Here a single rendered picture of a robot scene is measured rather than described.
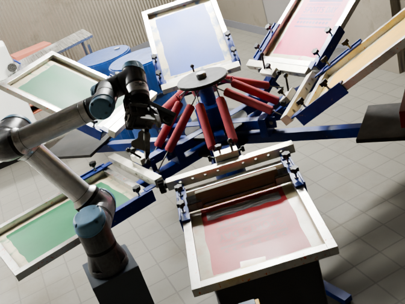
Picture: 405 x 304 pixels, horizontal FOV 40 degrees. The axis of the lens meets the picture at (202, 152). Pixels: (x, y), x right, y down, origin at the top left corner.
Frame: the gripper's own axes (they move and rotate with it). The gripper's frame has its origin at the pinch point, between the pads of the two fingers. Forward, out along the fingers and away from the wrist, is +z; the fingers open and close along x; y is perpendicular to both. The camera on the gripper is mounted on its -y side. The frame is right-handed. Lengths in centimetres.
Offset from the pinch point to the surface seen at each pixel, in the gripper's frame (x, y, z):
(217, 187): -69, -57, -36
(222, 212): -74, -58, -26
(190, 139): -105, -68, -99
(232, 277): -53, -43, 19
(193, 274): -64, -32, 11
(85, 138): -178, -25, -159
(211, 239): -72, -48, -9
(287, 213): -54, -79, -12
